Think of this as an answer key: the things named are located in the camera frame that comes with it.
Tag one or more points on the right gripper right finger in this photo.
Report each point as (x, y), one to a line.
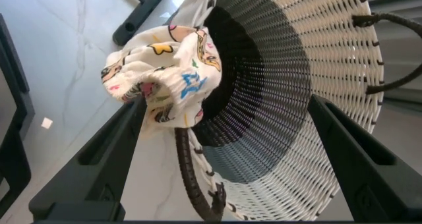
(379, 191)

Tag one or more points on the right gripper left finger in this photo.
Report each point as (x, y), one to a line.
(92, 178)

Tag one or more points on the cream printed garment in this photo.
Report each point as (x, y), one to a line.
(171, 62)

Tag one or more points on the white laundry basket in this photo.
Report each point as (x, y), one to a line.
(329, 85)

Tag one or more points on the black clothes rack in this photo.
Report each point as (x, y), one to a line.
(132, 26)

